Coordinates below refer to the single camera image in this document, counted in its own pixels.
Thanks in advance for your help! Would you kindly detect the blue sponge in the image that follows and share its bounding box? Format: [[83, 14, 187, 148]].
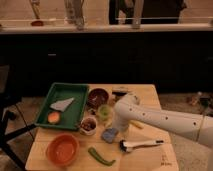
[[101, 128, 118, 143]]

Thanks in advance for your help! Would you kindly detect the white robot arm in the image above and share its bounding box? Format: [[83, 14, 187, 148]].
[[113, 93, 213, 148]]

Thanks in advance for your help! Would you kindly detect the green plastic tray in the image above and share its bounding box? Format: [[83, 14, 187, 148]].
[[35, 83, 89, 131]]

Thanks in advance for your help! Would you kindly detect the small green cup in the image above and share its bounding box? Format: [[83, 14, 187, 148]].
[[98, 105, 112, 121]]

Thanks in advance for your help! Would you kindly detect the white cup with brown contents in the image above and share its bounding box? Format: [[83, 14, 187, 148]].
[[80, 117, 97, 136]]

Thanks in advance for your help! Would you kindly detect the black and wood stamp block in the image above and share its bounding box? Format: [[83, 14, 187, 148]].
[[112, 87, 130, 97]]

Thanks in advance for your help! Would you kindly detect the dark red bowl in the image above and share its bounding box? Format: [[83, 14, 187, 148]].
[[87, 88, 109, 109]]

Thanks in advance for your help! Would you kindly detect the green chili pepper toy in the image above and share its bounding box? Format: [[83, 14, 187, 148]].
[[88, 147, 115, 166]]

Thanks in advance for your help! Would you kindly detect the grey cloth piece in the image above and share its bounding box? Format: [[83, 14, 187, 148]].
[[50, 98, 74, 112]]

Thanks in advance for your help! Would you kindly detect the orange plastic bowl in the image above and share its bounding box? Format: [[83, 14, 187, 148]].
[[46, 133, 79, 167]]

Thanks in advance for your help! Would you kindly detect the orange peach toy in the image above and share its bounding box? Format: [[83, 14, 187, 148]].
[[47, 111, 60, 124]]

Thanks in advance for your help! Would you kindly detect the black chair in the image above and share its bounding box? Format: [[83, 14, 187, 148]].
[[0, 65, 35, 171]]

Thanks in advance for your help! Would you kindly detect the small red dish on counter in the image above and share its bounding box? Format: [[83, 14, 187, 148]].
[[31, 20, 44, 26]]

